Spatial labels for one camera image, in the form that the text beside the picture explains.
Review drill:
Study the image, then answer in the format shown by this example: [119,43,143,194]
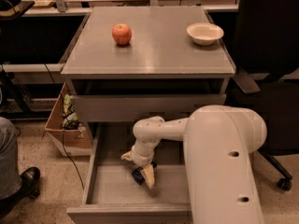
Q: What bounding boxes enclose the black cable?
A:
[42,63,85,190]

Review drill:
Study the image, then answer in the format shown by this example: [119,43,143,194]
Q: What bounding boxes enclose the closed top drawer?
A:
[71,94,226,122]

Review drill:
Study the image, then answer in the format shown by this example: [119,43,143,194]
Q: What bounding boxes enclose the jeans clad leg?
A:
[0,118,22,200]

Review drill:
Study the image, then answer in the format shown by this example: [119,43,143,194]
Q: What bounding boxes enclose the open middle drawer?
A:
[67,123,192,224]

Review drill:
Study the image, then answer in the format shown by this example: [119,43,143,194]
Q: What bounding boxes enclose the blue rxbar snack bar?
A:
[132,161,156,185]

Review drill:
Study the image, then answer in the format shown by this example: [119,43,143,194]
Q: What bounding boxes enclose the green snack bag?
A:
[62,94,78,130]

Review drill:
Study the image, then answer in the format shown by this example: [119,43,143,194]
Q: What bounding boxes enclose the grey drawer cabinet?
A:
[62,7,235,135]

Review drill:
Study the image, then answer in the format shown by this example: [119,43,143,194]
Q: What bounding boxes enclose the black leather shoe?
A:
[20,167,40,200]

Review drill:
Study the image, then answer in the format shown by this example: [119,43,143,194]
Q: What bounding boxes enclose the cardboard box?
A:
[45,83,93,156]

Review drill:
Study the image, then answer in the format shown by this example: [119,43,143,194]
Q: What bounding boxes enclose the black office chair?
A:
[231,0,299,190]

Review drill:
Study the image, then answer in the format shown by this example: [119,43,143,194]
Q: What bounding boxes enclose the red apple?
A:
[111,23,132,46]

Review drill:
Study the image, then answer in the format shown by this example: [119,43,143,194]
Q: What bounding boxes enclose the white paper bowl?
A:
[187,23,224,46]

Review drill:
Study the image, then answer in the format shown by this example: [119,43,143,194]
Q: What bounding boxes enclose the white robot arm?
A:
[121,105,267,224]

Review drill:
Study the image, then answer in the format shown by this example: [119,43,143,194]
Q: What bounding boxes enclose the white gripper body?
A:
[130,143,154,167]

